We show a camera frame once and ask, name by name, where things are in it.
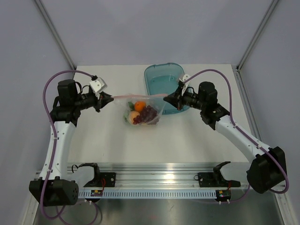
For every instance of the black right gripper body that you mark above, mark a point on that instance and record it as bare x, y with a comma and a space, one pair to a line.
192, 100

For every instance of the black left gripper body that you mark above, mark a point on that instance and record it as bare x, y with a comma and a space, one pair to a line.
86, 101

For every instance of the teal plastic tray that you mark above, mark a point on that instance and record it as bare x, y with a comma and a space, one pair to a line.
162, 78

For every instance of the toy mango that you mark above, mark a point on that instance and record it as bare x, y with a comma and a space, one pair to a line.
131, 106
139, 106

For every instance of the purple toy grape bunch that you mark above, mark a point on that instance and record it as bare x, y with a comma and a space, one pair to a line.
147, 116

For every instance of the orange toy peach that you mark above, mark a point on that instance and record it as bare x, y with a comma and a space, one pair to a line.
132, 115

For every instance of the clear zip top bag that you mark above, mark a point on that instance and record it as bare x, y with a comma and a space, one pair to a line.
156, 101

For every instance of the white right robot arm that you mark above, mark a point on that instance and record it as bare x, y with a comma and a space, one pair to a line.
267, 165

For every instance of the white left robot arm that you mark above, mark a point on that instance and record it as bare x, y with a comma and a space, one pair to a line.
55, 187

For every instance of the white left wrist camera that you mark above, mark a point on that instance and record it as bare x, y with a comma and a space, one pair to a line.
98, 85

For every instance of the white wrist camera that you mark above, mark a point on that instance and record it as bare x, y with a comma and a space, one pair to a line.
98, 85
184, 82

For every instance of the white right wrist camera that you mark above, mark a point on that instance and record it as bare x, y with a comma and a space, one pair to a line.
184, 82

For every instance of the left aluminium frame post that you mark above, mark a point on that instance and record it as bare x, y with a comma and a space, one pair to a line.
51, 27

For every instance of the aluminium frame post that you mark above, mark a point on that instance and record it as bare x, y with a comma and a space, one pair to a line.
258, 32
51, 27

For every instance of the aluminium rail base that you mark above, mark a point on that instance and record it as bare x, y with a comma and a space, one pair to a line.
156, 175

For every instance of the white slotted cable duct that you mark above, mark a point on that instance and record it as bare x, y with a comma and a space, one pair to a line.
146, 194

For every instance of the right aluminium frame post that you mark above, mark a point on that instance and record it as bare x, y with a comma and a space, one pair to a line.
258, 32

